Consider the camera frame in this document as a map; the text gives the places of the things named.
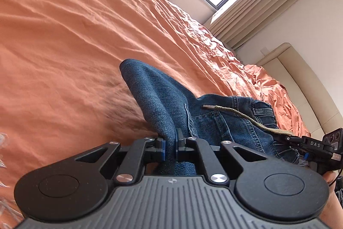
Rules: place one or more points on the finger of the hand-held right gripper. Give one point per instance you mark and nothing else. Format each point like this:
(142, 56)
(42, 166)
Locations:
(290, 140)

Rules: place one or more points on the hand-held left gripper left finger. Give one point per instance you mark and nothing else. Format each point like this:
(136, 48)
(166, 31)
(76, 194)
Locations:
(161, 148)

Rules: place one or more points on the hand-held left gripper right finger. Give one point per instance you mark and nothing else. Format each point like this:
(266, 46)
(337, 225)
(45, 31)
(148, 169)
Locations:
(179, 143)

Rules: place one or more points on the blue denim pants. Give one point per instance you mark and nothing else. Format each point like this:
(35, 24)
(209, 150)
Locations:
(171, 111)

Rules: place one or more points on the person's right forearm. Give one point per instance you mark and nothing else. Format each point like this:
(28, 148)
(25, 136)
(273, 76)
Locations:
(334, 204)

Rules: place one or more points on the cream padded headboard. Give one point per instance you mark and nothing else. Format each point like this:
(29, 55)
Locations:
(308, 89)

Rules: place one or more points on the orange bed sheet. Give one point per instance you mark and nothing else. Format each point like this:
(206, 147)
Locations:
(80, 44)

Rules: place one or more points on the white wall socket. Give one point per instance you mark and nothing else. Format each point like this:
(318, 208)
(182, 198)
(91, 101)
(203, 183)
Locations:
(264, 50)

